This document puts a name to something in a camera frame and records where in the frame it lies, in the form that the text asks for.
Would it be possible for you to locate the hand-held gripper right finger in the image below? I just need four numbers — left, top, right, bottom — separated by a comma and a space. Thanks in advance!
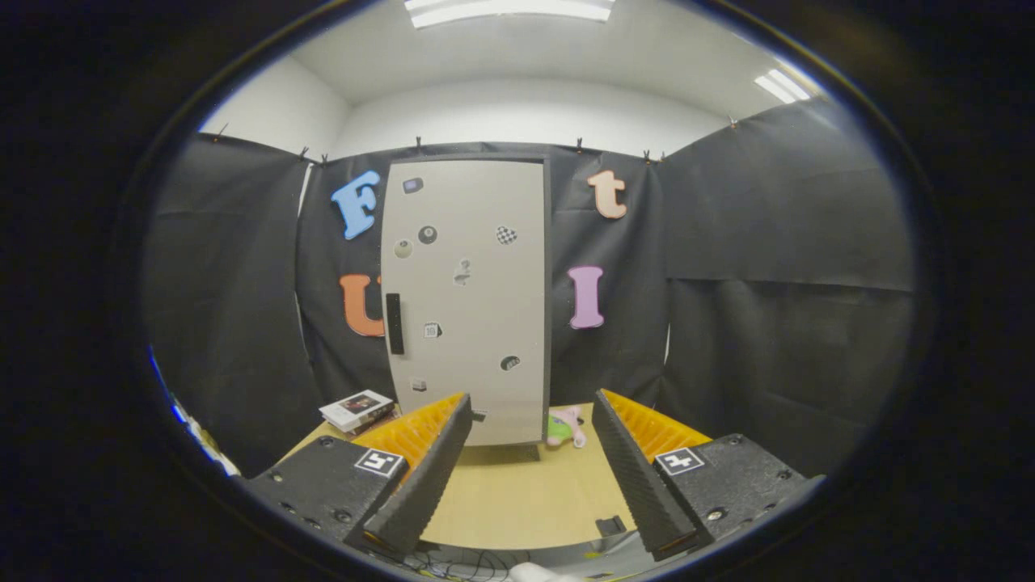
592, 388, 826, 563

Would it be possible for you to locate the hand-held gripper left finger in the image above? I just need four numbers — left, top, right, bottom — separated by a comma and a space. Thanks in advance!
239, 393, 473, 559

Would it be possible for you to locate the dark grey shoe cabinet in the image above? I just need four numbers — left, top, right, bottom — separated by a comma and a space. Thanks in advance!
380, 154, 553, 463

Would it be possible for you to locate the pink and green plush toy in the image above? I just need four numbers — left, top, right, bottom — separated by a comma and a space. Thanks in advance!
547, 406, 587, 449

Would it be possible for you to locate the brown book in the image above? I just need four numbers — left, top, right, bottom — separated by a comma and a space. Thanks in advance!
356, 408, 401, 437

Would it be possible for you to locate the black backdrop cloth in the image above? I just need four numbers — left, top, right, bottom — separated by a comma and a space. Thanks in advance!
144, 99, 915, 478

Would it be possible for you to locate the bundle of black cables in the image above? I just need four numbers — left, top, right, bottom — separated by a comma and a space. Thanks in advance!
396, 546, 534, 581

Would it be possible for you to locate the cluttered white side table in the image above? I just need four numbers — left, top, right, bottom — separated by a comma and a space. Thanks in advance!
190, 420, 242, 478

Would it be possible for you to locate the small ceiling light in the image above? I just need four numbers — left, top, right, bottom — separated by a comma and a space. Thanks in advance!
754, 69, 811, 104

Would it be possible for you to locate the long ceiling light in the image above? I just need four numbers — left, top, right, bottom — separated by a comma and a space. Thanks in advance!
404, 0, 615, 29

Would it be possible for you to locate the white book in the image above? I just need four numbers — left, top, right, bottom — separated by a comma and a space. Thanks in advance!
319, 390, 395, 432

